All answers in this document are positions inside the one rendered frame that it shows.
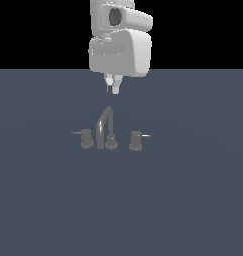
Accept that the grey faucet handle valve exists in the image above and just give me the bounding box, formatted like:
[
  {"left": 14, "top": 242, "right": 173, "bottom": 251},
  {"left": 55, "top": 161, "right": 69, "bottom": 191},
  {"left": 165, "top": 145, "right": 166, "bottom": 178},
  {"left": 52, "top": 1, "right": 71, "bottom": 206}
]
[
  {"left": 128, "top": 130, "right": 153, "bottom": 152},
  {"left": 71, "top": 127, "right": 95, "bottom": 150}
]

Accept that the grey curved faucet spout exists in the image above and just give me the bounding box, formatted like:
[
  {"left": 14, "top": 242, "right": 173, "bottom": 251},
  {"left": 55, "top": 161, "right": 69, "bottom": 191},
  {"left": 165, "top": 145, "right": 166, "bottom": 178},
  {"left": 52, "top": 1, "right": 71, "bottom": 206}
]
[{"left": 95, "top": 105, "right": 120, "bottom": 151}]

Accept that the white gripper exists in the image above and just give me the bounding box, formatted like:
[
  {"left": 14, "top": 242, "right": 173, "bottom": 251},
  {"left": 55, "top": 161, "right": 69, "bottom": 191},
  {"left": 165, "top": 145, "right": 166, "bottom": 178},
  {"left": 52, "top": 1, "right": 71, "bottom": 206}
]
[{"left": 88, "top": 28, "right": 153, "bottom": 95}]

